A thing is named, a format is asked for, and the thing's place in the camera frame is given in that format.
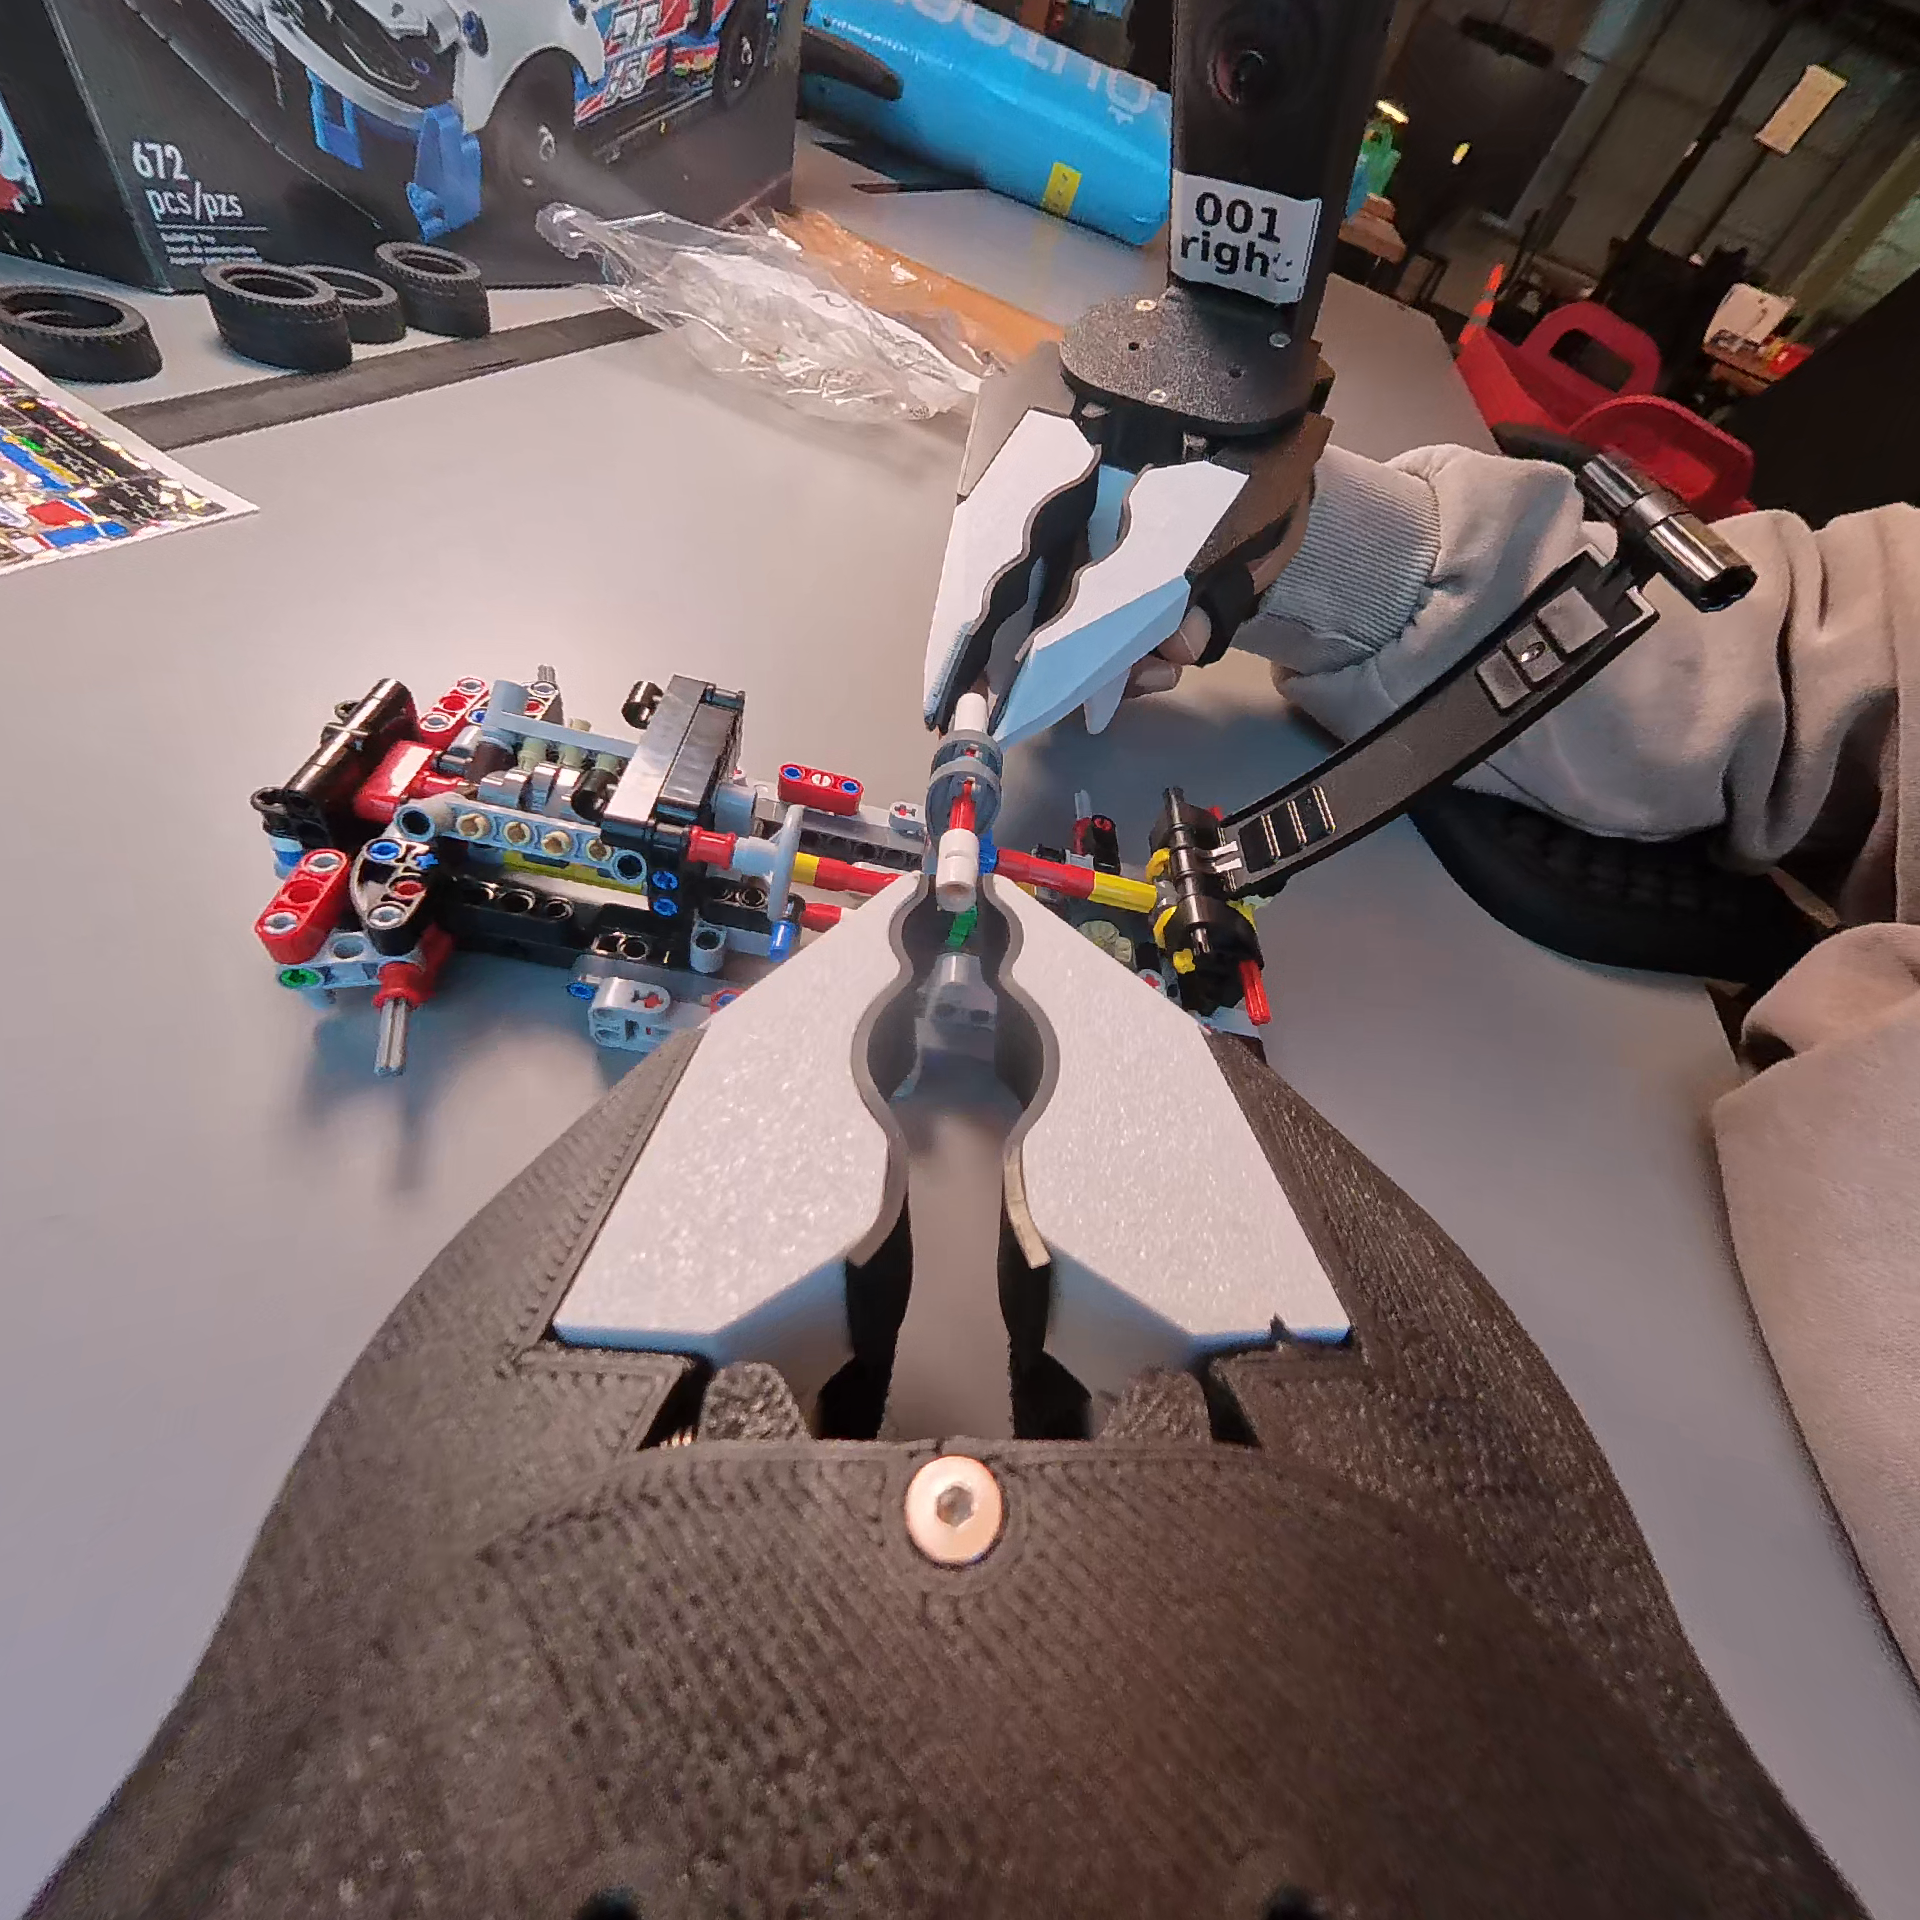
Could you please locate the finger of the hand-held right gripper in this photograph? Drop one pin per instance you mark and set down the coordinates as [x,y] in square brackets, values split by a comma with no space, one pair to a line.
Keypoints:
[984,541]
[1141,570]

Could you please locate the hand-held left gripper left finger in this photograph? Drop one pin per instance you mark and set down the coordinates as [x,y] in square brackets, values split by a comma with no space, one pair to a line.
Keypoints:
[750,1186]

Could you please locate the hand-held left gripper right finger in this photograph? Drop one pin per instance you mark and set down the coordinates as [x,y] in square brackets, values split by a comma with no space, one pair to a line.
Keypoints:
[1171,1186]

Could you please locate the multicoloured lego car chassis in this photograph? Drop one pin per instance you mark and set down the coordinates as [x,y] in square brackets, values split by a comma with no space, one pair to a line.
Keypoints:
[690,750]

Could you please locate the person's right forearm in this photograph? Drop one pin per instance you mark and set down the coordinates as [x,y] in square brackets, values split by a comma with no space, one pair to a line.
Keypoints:
[1650,706]

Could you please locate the black rubber lego tyre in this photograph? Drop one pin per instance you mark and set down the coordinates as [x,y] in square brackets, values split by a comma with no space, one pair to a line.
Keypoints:
[451,311]
[375,323]
[77,360]
[271,349]

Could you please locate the black lego set box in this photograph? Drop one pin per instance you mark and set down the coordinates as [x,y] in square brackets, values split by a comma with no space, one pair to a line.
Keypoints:
[195,119]

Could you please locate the person's right hand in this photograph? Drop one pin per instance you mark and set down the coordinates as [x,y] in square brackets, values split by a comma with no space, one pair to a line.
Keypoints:
[1178,669]

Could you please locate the clear plastic bag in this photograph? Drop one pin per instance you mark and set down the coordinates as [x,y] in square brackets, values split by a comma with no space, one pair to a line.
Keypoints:
[779,317]

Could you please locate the blue padded roll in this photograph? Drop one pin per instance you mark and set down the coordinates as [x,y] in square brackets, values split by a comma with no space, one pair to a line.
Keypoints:
[990,107]

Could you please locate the red plastic bin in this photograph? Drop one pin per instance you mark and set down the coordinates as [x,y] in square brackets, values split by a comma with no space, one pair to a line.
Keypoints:
[1634,435]

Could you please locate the black mesh pad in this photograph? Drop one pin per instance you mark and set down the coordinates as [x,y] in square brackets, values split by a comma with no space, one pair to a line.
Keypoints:
[1622,902]

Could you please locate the holographic sticker sheet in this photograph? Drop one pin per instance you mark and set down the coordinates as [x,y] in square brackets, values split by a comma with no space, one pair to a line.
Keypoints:
[89,495]

